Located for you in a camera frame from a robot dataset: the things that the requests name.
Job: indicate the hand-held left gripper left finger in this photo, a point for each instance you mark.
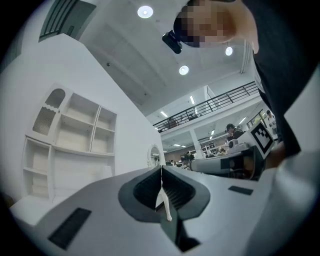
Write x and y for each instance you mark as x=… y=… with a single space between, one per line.
x=100 y=205

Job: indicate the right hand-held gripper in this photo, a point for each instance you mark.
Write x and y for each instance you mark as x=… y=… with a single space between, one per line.
x=262 y=136

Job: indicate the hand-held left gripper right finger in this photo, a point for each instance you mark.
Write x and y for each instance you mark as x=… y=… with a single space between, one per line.
x=225 y=207

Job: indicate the person's right forearm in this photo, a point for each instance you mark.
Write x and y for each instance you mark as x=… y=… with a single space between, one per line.
x=276 y=155

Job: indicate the white table top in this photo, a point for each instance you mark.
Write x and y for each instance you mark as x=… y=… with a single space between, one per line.
x=27 y=210

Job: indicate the white ornate dressing table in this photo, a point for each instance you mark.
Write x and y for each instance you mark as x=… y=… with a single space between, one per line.
x=150 y=152

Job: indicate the black mezzanine railing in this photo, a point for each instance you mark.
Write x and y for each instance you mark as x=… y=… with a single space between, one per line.
x=207 y=105

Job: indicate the ceiling strip light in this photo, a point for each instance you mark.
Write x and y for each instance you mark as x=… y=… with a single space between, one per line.
x=163 y=114

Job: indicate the person's light trousers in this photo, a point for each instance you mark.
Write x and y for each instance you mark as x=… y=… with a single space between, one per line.
x=305 y=120

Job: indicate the person's black shirt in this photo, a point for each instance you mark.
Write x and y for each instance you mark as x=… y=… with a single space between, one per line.
x=280 y=50

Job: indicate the person's head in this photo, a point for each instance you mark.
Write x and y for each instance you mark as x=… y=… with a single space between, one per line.
x=212 y=22

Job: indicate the black head camera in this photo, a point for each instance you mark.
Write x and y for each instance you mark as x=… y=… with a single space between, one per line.
x=172 y=41

